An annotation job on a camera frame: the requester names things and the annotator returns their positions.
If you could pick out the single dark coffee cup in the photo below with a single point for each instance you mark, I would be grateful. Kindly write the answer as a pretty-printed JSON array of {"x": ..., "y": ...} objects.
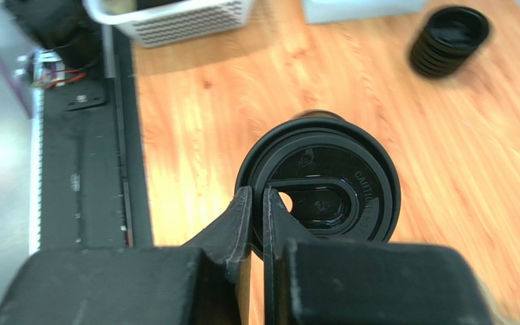
[{"x": 317, "y": 113}]

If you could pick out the black cup lid stack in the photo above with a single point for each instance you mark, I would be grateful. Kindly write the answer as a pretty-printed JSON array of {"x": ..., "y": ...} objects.
[{"x": 449, "y": 38}]

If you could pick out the white paper bag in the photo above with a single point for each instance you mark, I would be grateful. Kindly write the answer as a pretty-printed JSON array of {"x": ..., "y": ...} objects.
[{"x": 321, "y": 11}]

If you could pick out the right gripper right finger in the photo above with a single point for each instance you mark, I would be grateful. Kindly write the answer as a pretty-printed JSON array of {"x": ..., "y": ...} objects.
[{"x": 312, "y": 281}]

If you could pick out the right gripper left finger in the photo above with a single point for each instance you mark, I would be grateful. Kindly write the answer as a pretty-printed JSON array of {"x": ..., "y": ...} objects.
[{"x": 204, "y": 281}]

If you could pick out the single black cup lid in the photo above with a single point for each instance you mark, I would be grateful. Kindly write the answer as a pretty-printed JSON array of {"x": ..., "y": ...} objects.
[{"x": 340, "y": 179}]

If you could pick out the white plastic basket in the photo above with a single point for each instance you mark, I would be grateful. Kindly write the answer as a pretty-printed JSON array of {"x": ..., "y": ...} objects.
[{"x": 172, "y": 22}]

